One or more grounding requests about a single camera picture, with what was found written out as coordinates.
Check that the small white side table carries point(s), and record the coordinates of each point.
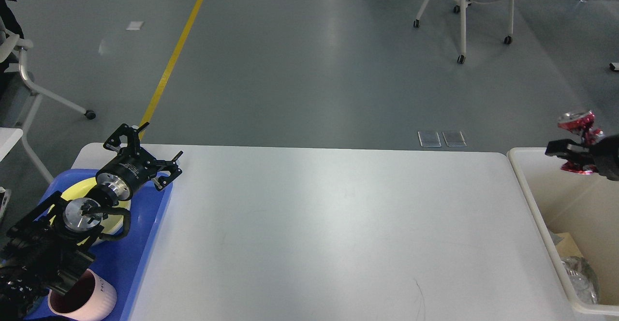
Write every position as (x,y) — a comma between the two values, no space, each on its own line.
(8,139)

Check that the right floor socket plate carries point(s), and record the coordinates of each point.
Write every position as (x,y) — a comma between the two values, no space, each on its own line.
(454,138)

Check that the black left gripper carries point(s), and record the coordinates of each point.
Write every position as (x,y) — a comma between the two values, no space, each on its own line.
(133,166)

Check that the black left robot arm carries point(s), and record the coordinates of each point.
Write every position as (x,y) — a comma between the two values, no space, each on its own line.
(49,248)

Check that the brown cardboard in bin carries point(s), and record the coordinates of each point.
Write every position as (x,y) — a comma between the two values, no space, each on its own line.
(565,246)

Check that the floor socket plate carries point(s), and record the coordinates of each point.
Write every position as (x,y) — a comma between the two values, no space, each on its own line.
(429,139)
(454,138)

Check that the left floor socket plate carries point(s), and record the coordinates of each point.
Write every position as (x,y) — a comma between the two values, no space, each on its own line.
(429,139)

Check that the crushed red soda can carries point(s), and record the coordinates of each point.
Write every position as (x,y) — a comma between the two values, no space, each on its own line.
(582,125)

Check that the yellow plastic plate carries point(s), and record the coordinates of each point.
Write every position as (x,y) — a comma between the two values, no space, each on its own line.
(77,188)

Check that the pink ceramic mug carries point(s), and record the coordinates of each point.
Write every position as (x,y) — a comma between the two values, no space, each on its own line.
(90,299)

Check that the beige plastic bin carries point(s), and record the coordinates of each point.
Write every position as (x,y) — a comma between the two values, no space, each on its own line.
(586,207)

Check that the blue plastic tray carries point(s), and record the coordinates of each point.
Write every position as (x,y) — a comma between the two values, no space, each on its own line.
(123,263)

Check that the aluminium foil front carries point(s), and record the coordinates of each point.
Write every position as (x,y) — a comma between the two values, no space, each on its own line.
(583,279)

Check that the white office chair left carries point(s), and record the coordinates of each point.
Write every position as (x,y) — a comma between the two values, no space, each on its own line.
(14,49)

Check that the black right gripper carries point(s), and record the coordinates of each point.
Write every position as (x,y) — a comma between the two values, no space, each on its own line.
(604,157)

